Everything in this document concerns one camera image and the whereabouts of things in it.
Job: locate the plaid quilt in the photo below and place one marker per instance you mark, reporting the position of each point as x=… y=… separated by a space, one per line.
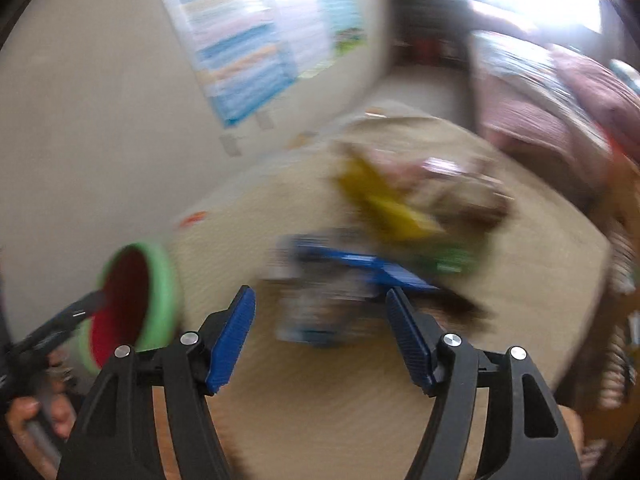
x=530 y=70

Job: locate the white wall outlet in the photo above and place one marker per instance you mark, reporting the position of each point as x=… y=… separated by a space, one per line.
x=230 y=143

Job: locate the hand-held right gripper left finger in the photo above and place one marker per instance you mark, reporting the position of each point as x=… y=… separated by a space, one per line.
x=232 y=340

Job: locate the person's left hand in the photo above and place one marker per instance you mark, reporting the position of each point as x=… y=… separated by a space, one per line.
x=60 y=417

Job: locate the yellow snack wrapper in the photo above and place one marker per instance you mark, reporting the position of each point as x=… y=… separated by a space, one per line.
x=387 y=205

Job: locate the green basin with red inside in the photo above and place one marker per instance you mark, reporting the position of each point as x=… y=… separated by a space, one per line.
x=165 y=300

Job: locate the pink quilt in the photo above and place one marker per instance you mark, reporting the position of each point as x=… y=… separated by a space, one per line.
x=530 y=125

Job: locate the blue snack wrapper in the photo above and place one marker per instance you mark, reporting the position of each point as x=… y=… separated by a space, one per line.
x=340 y=262

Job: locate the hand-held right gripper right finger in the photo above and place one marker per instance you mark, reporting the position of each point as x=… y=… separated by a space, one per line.
x=407 y=340

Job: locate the green bordered wall poster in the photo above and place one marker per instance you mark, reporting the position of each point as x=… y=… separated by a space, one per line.
x=345 y=5

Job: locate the red container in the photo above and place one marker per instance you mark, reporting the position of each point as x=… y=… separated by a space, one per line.
x=427 y=47

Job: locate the black metal shelf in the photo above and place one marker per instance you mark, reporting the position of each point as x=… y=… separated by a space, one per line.
x=425 y=15

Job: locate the white wall poster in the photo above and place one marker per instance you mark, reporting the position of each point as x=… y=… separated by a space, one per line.
x=295 y=15

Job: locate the blue bordered wall poster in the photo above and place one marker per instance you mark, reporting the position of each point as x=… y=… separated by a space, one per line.
x=235 y=55

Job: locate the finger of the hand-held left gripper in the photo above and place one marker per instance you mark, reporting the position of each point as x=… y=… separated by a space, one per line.
x=75 y=312

